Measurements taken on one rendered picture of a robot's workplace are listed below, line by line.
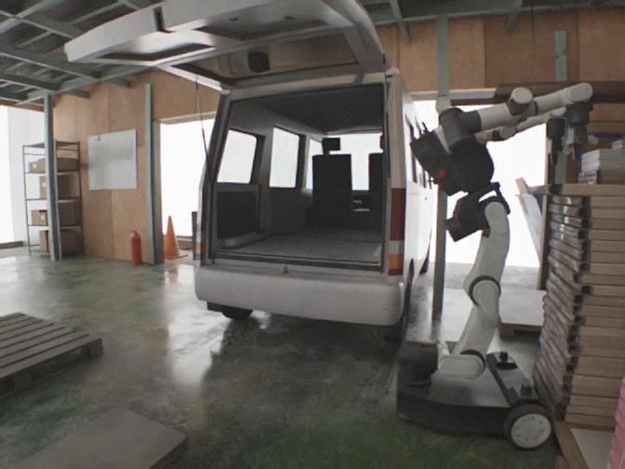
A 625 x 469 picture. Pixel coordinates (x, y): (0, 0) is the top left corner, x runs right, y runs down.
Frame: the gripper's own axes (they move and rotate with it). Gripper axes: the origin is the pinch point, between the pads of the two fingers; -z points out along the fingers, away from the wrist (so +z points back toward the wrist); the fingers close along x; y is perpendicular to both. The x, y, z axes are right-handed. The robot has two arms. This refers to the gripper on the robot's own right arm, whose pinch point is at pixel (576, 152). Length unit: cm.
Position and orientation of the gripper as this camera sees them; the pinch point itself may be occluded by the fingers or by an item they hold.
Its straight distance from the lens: 170.8
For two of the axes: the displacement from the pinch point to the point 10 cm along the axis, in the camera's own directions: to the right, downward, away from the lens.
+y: -9.3, -0.4, 3.6
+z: 0.0, -9.9, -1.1
